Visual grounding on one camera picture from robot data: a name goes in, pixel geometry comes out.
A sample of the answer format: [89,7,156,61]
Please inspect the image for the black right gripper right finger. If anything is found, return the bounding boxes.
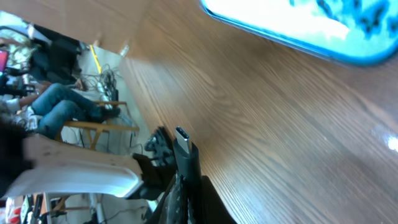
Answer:
[198,175,236,224]

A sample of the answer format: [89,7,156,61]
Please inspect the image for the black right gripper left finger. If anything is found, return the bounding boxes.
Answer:
[146,173,188,224]

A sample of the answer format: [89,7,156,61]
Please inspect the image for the black USB charging cable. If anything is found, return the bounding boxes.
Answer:
[172,126,203,224]

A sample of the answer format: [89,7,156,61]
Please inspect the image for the blue Samsung Galaxy smartphone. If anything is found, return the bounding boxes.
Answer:
[201,0,397,66]

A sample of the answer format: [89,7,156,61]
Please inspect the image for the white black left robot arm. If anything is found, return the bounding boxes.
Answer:
[1,126,175,200]

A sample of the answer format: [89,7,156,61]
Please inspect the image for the seated person in jeans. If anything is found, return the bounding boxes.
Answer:
[1,34,121,139]

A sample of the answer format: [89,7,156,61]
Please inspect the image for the cardboard sheet backdrop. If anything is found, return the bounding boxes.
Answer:
[1,0,152,56]

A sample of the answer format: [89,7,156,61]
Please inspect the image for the tangled floor cables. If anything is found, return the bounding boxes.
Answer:
[77,63,121,110]

